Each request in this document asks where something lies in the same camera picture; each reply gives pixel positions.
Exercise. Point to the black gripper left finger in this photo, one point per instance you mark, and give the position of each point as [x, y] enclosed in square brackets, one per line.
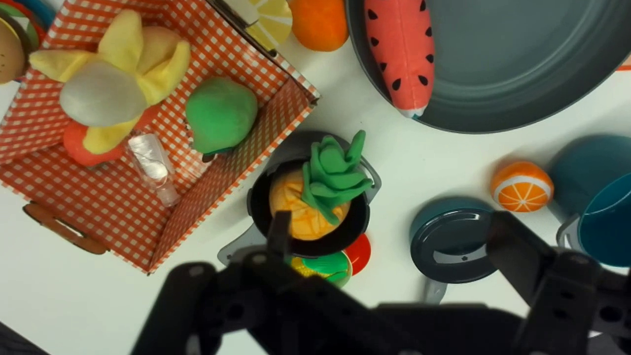
[263, 302]

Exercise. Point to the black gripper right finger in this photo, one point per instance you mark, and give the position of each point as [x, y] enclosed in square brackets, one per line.
[565, 302]

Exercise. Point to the pineapple plush toy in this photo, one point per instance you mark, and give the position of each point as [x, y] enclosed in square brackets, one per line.
[306, 207]

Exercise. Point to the red green yellow plush toy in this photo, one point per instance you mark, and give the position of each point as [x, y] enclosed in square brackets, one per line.
[328, 264]

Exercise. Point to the teal pot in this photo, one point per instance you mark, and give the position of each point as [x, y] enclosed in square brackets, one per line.
[608, 217]

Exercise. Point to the small black pot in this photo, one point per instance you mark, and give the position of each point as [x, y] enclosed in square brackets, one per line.
[259, 197]

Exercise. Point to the orange slice plush toy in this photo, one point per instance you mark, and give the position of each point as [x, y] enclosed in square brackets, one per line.
[523, 185]

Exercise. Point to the green round plush toy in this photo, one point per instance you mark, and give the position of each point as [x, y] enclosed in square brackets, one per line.
[220, 114]

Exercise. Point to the dark grey plate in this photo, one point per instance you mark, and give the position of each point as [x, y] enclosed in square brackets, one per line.
[514, 65]

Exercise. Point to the yellow and white plush toy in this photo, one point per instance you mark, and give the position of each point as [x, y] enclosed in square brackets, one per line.
[125, 61]

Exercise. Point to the round orange plush toy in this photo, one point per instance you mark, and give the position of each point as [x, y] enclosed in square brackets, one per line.
[318, 22]

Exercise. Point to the watermelon slice plush toy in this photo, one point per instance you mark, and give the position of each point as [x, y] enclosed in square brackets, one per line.
[401, 51]

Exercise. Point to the burger plush toy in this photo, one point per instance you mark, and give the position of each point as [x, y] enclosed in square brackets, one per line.
[11, 49]

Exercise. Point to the small blue plate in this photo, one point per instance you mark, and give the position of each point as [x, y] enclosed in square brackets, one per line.
[40, 8]

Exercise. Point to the red checkered cardboard box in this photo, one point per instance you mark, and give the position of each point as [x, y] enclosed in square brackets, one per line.
[218, 189]

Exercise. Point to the clear plastic tag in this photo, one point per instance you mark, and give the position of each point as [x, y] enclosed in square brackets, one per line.
[151, 164]

